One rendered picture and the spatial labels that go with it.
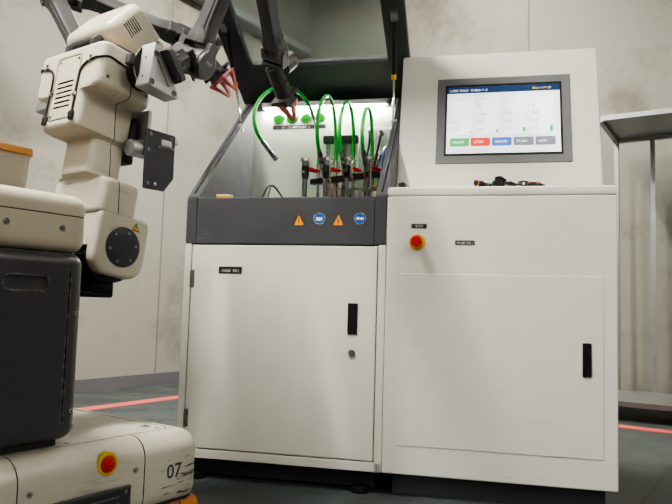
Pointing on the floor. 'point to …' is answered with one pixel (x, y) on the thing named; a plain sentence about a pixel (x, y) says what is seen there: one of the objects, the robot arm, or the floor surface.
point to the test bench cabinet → (344, 472)
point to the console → (501, 309)
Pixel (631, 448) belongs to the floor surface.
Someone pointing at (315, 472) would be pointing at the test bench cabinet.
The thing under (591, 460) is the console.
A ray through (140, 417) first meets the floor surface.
